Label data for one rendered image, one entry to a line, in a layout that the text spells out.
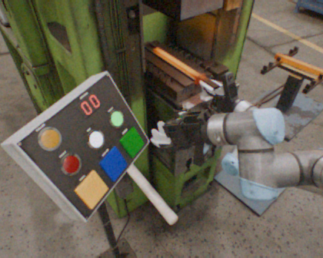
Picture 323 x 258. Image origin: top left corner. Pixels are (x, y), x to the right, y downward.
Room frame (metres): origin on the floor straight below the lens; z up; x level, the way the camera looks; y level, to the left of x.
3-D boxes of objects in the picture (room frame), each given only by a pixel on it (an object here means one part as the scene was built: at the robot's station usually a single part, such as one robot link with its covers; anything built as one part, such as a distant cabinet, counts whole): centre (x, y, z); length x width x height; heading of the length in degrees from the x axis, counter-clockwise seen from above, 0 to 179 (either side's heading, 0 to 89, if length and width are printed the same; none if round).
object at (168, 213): (0.66, 0.08, 0.62); 0.44 x 0.05 x 0.05; 37
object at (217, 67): (1.10, -0.25, 0.95); 0.12 x 0.08 x 0.06; 37
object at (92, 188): (0.39, 0.19, 1.01); 0.07 x 0.05 x 0.07; 152
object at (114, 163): (0.48, 0.15, 1.01); 0.07 x 0.05 x 0.07; 152
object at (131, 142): (0.57, 0.10, 1.01); 0.07 x 0.05 x 0.07; 152
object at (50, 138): (0.43, 0.27, 1.16); 0.05 x 0.03 x 0.04; 127
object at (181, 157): (1.15, -0.05, 0.69); 0.56 x 0.38 x 0.45; 37
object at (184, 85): (1.11, -0.02, 0.96); 0.42 x 0.20 x 0.09; 37
